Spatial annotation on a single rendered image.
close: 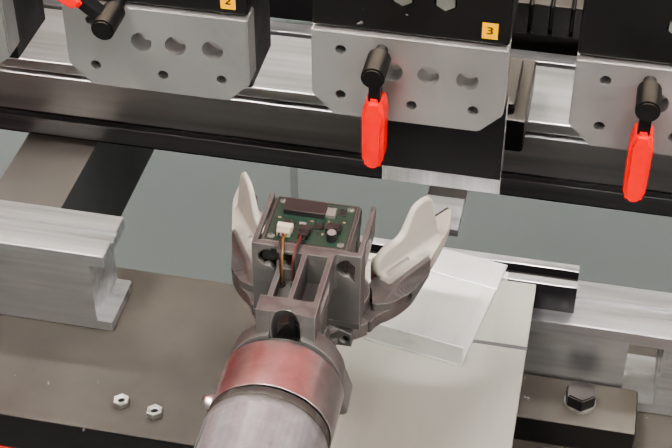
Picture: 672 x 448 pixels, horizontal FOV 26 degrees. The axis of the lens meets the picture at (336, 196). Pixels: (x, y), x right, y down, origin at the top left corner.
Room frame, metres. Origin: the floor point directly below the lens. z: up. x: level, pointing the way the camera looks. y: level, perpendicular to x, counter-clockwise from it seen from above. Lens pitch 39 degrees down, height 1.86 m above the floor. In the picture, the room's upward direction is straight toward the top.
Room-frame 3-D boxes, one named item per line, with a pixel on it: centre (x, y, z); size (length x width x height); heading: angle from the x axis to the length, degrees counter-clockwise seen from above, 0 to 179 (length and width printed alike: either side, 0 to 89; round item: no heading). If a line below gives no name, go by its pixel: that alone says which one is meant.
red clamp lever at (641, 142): (0.86, -0.23, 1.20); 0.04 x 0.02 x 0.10; 168
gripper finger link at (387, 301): (0.72, -0.03, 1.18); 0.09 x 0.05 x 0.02; 133
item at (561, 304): (0.95, -0.11, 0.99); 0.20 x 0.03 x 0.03; 78
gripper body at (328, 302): (0.67, 0.02, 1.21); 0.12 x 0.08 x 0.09; 169
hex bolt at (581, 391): (0.87, -0.21, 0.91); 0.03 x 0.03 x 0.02
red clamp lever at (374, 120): (0.90, -0.03, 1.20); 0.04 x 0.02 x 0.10; 168
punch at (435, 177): (0.95, -0.09, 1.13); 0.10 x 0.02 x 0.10; 78
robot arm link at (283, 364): (0.60, 0.04, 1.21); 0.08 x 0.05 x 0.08; 79
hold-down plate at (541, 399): (0.89, -0.12, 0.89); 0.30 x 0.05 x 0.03; 78
